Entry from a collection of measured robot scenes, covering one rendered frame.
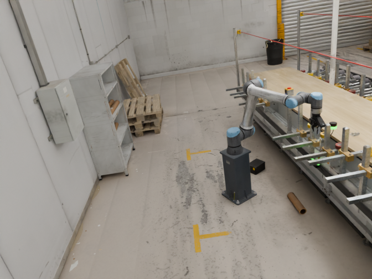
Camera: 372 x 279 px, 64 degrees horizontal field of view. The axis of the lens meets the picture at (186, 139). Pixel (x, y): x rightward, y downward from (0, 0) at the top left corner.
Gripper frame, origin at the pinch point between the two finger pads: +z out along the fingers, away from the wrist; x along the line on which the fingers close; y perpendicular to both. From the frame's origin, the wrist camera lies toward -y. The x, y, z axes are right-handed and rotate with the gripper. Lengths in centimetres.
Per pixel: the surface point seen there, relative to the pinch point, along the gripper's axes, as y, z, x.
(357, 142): -8.1, 10.7, -32.6
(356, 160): -16.1, 23.1, -27.9
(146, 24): 803, -71, 138
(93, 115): 172, -1, 224
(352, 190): -44, 31, -7
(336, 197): 12, 84, -31
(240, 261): -26, 101, 84
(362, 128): 14, 11, -53
